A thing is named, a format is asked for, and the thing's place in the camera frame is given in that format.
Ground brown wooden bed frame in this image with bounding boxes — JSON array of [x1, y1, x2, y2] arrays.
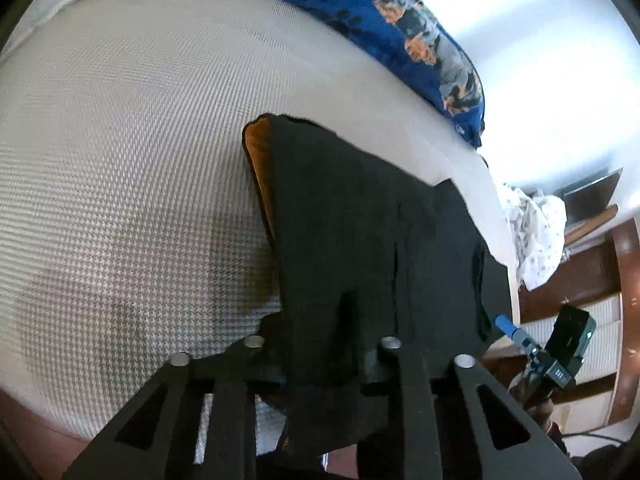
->
[[0, 387, 93, 480]]

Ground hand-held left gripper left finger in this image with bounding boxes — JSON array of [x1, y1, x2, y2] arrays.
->
[[62, 335, 288, 480]]

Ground blue dog-print pillow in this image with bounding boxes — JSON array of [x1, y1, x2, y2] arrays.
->
[[201, 0, 486, 148]]

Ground white dotted bed sheet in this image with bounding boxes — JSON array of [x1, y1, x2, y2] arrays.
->
[[500, 184, 568, 291]]

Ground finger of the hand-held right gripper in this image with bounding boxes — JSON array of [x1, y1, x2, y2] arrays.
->
[[494, 314, 545, 358]]

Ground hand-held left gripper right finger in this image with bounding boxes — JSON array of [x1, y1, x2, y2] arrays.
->
[[357, 336, 583, 480]]

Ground black cable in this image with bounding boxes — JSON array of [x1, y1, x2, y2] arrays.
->
[[559, 427, 632, 450]]

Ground dark flat panel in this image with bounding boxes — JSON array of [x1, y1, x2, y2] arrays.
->
[[559, 167, 624, 223]]

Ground black pants with orange lining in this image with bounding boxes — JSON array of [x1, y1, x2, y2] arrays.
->
[[242, 114, 516, 471]]

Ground brown cabinet with white drawers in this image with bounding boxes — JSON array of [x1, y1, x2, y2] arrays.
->
[[517, 205, 640, 428]]

